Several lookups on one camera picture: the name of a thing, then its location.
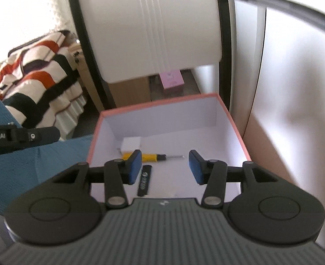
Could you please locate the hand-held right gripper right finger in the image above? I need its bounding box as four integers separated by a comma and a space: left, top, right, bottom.
188, 150, 284, 209

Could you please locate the white quilted headboard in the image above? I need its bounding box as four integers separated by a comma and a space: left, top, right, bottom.
49, 0, 72, 34

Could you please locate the pink carton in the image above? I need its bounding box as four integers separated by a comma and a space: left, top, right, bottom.
160, 70, 185, 96

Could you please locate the yellow screwdriver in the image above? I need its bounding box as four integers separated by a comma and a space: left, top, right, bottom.
123, 153, 185, 162

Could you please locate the black lighter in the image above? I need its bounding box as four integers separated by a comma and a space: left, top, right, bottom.
137, 165, 153, 197

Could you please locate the wooden nightstand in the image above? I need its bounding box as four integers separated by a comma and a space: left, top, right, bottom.
69, 44, 151, 111

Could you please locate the orange cardboard box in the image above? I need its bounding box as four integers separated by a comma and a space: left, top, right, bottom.
86, 92, 253, 200

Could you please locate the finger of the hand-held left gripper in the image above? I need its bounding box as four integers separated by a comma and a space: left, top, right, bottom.
12, 126, 61, 150

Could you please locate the white cabinet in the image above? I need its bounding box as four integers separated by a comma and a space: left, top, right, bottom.
229, 0, 325, 255

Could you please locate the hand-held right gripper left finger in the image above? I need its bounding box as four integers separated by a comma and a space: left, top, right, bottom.
51, 150, 142, 210

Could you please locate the striped bed blanket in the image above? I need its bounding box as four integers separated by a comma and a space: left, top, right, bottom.
0, 30, 87, 139

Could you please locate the white panel board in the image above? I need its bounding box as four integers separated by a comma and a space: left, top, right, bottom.
74, 0, 224, 84

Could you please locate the white charger plug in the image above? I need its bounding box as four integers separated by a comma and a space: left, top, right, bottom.
120, 137, 142, 155

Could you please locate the large white filament spool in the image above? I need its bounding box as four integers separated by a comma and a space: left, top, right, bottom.
64, 0, 249, 136

